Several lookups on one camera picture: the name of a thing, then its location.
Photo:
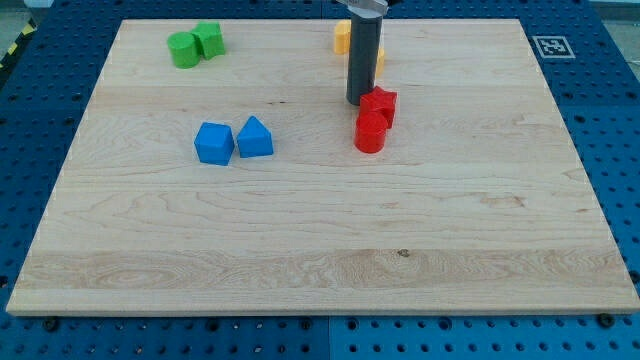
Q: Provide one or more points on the yellow heart block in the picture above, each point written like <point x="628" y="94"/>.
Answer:
<point x="380" y="63"/>

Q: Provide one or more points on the yellow hexagon block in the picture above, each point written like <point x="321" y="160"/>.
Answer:
<point x="342" y="35"/>

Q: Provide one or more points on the red cylinder block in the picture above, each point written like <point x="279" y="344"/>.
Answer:
<point x="370" y="132"/>

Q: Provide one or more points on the blue triangle block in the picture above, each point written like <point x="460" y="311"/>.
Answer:
<point x="254" y="139"/>

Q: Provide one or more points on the red star block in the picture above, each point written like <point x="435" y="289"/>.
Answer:
<point x="382" y="101"/>

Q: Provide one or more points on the light wooden board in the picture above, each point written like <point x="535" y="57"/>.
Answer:
<point x="477" y="204"/>

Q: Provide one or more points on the blue cube block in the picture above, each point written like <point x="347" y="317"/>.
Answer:
<point x="214" y="143"/>

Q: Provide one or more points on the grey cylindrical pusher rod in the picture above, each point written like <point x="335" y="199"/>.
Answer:
<point x="366" y="28"/>

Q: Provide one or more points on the green clover block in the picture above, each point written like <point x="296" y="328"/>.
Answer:
<point x="209" y="39"/>

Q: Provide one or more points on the green cylinder block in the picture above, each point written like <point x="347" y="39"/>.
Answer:
<point x="183" y="50"/>

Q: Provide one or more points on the white fiducial marker tag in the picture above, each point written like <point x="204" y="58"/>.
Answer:
<point x="553" y="47"/>

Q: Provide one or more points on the black yellow hazard tape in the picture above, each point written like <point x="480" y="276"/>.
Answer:
<point x="18" y="46"/>

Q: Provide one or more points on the silver rod mount bracket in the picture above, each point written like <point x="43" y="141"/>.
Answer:
<point x="366" y="8"/>

